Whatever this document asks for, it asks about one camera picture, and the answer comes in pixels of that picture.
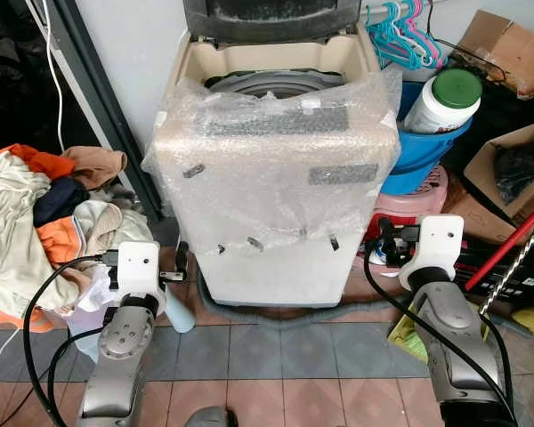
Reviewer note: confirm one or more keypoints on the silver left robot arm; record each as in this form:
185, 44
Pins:
116, 365

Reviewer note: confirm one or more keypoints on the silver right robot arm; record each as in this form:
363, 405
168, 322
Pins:
454, 347

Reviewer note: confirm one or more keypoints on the beige top-load washing machine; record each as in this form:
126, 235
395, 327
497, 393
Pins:
276, 267

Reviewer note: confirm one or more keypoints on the pink plastic stool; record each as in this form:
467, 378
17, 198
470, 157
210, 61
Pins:
414, 206

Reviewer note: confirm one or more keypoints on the light blue plastic stool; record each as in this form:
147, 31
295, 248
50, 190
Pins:
180, 311

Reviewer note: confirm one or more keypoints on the pale beige cloth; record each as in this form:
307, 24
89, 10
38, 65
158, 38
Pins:
116, 227

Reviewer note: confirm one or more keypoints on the blue plastic basin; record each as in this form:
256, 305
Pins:
423, 158

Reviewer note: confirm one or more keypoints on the green bristle broom head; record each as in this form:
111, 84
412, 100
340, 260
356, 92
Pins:
409, 336

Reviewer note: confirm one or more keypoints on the open cardboard box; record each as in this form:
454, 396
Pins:
481, 173

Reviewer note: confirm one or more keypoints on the silver spiral metal pole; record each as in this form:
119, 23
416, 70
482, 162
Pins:
516, 262

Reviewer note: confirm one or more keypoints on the orange shirt white trim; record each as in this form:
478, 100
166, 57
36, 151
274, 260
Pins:
62, 242

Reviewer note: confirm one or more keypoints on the clear bubble wrap sheet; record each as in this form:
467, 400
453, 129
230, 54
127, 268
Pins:
267, 178

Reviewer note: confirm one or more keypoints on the black box red print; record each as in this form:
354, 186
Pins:
525, 271

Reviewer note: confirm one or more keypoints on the brown cloth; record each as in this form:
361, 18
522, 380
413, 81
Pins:
98, 165

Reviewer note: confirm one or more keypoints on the navy blue garment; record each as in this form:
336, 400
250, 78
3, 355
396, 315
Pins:
60, 200

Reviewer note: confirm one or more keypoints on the black plastic bag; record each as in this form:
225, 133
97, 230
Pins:
516, 171

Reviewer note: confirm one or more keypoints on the white bottle green cap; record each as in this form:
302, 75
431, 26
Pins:
440, 108

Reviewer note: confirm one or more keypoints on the grey robot leg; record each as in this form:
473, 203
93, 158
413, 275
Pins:
209, 418

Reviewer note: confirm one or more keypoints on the large cream shirt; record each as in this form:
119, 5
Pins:
9, 240

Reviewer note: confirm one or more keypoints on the bright orange garment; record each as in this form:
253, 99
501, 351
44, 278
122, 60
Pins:
40, 162

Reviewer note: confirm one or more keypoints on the teal and pink hangers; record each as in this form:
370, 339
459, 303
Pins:
400, 40

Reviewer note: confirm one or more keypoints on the torn brown cardboard box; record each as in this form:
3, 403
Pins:
507, 53

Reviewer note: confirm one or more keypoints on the dark grey washer lid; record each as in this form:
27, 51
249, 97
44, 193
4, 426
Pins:
267, 18

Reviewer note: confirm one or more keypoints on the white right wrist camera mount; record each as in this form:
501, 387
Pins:
436, 245

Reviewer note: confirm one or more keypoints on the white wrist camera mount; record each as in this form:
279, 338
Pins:
138, 267
436, 245

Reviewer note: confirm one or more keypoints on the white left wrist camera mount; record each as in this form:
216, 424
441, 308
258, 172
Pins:
138, 267

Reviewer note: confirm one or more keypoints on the dark grey door frame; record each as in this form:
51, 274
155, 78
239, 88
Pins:
98, 98

